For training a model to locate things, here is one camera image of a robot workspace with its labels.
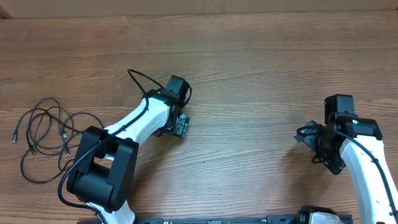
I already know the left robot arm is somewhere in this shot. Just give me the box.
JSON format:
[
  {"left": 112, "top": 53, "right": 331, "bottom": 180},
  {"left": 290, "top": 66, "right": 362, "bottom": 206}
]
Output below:
[{"left": 60, "top": 75, "right": 192, "bottom": 223}]

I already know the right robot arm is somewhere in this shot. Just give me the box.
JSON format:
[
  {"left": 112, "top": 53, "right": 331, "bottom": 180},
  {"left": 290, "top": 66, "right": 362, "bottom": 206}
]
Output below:
[{"left": 295, "top": 94, "right": 397, "bottom": 223}]

